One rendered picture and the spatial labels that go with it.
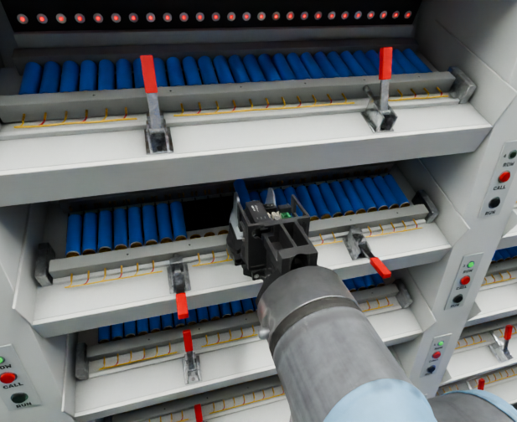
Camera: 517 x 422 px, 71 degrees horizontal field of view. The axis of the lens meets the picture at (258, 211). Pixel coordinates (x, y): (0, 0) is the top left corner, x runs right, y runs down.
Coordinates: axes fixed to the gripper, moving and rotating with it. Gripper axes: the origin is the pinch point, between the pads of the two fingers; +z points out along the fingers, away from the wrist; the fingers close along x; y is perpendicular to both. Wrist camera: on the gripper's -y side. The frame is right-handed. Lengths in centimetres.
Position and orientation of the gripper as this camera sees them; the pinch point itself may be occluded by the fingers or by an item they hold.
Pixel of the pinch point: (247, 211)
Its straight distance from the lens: 53.3
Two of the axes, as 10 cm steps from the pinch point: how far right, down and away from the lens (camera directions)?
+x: -9.6, 1.4, -2.4
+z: -2.8, -5.2, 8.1
